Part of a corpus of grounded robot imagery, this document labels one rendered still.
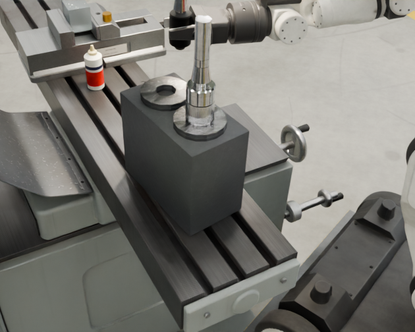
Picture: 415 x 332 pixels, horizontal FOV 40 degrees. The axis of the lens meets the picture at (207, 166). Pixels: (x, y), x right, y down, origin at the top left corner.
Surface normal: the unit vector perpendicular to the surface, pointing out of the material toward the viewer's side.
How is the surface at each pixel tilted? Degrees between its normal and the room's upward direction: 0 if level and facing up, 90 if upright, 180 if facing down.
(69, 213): 90
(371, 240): 0
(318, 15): 95
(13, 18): 0
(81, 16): 90
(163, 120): 0
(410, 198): 90
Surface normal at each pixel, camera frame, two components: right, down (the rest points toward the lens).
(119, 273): 0.48, 0.59
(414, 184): -0.62, 0.50
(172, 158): -0.79, 0.38
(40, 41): 0.04, -0.75
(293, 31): 0.24, 0.56
